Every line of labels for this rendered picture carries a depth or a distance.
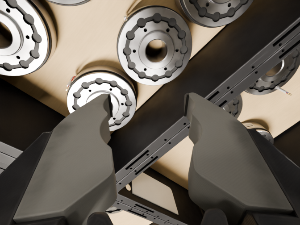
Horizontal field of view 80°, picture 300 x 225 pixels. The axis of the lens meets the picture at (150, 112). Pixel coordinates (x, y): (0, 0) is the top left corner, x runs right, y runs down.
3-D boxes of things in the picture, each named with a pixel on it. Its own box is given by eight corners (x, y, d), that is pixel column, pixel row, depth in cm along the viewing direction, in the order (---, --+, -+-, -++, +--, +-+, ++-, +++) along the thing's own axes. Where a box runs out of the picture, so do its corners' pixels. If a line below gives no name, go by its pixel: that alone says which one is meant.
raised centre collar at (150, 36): (156, 21, 22) (157, 22, 22) (181, 49, 25) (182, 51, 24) (129, 51, 24) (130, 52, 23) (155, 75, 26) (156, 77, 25)
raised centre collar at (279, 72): (261, 86, 30) (264, 88, 29) (251, 64, 27) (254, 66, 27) (289, 67, 29) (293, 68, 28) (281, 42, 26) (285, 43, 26)
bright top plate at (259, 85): (251, 104, 32) (253, 106, 32) (228, 62, 27) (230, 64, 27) (306, 67, 30) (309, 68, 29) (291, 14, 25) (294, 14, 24)
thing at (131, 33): (157, -15, 21) (158, -15, 20) (204, 48, 26) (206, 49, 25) (101, 50, 24) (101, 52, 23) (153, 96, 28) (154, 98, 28)
